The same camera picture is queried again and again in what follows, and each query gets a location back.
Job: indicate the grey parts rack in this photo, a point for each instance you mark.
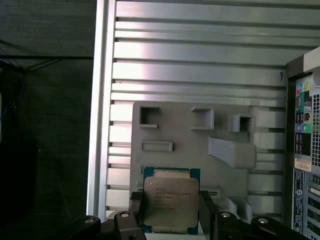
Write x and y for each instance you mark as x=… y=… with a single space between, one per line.
x=190 y=152

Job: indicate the black PC case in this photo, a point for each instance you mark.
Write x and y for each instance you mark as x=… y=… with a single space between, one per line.
x=300 y=175

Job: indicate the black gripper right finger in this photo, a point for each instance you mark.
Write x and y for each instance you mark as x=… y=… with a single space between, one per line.
x=207 y=210

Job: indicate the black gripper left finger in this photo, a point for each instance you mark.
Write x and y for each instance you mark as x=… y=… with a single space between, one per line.
x=136 y=207

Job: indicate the silver CPU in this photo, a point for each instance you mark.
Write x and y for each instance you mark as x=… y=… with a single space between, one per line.
x=171 y=200

